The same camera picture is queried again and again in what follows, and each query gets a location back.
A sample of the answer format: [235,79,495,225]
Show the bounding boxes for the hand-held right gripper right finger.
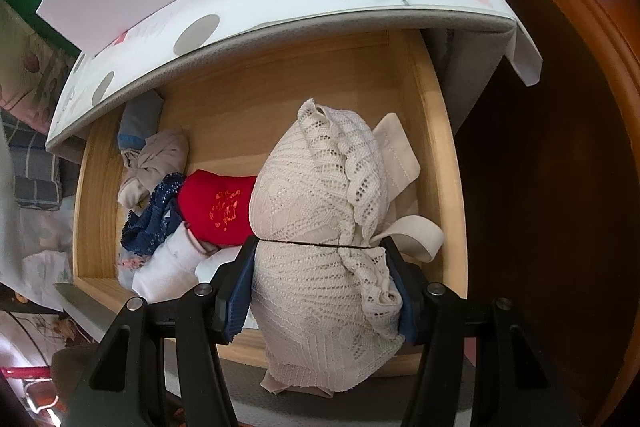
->
[382,237,586,427]

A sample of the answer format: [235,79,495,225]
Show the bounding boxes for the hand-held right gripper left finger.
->
[60,234,261,427]

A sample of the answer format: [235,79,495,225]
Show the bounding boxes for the white underwear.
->
[117,227,241,303]

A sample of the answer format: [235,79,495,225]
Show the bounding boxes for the red underwear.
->
[177,169,258,250]

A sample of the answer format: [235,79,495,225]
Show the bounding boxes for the navy blue lace underwear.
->
[120,172,188,258]

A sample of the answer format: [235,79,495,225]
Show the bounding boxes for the beige lace bra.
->
[250,97,446,395]

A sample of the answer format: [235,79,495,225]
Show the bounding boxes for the grey underwear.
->
[117,129,191,210]

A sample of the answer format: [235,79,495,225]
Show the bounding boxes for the wooden drawer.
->
[52,29,463,378]

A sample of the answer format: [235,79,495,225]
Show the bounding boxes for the light blue underwear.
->
[117,92,166,152]

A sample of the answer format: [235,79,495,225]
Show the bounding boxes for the brown wooden furniture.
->
[460,0,640,427]

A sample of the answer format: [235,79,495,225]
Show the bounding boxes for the pink plastic bar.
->
[0,364,55,384]

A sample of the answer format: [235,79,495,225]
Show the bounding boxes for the grey plaid blanket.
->
[0,112,63,212]

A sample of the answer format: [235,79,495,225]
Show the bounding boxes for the pink leaf-print curtain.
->
[0,0,83,112]

